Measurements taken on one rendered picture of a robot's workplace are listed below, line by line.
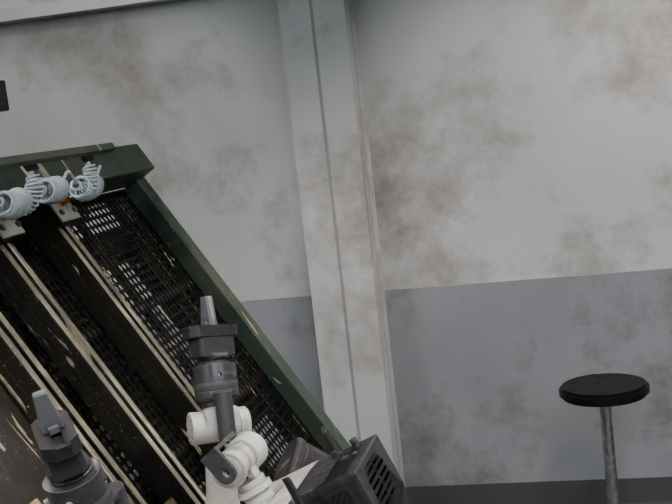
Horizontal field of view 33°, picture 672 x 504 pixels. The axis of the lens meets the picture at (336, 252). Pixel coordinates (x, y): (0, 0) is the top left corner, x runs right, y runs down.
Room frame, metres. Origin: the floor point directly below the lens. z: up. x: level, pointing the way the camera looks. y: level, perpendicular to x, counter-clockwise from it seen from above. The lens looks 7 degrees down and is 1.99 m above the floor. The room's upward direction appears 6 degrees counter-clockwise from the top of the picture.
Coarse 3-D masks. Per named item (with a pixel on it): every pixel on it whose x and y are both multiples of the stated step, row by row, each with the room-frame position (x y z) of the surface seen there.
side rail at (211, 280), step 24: (144, 192) 3.58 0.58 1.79; (168, 216) 3.60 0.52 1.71; (168, 240) 3.57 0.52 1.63; (192, 240) 3.63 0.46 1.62; (192, 264) 3.55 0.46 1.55; (216, 288) 3.54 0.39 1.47; (240, 312) 3.54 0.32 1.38; (240, 336) 3.52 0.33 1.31; (264, 336) 3.57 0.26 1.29; (264, 360) 3.51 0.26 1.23; (288, 384) 3.49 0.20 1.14; (312, 408) 3.48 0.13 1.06; (312, 432) 3.48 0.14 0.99; (336, 432) 3.51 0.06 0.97
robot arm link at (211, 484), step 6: (210, 480) 2.18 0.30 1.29; (210, 486) 2.18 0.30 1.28; (216, 486) 2.17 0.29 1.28; (210, 492) 2.18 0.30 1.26; (216, 492) 2.17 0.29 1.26; (222, 492) 2.17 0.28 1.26; (228, 492) 2.18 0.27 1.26; (234, 492) 2.19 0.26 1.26; (210, 498) 2.18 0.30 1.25; (216, 498) 2.17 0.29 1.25; (222, 498) 2.17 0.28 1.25; (228, 498) 2.18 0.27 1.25; (234, 498) 2.19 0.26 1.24
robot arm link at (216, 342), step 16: (192, 336) 2.20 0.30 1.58; (208, 336) 2.21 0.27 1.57; (224, 336) 2.24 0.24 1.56; (192, 352) 2.21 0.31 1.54; (208, 352) 2.20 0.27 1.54; (224, 352) 2.22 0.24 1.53; (192, 368) 2.21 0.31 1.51; (208, 368) 2.18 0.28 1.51; (224, 368) 2.19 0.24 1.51; (208, 384) 2.18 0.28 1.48
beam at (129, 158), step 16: (64, 160) 3.12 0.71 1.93; (80, 160) 3.21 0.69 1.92; (96, 160) 3.30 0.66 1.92; (112, 160) 3.40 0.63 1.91; (128, 160) 3.51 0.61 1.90; (144, 160) 3.62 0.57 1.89; (0, 176) 2.76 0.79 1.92; (16, 176) 2.83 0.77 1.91; (112, 176) 3.33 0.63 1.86; (128, 176) 3.48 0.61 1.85; (144, 176) 3.66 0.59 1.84
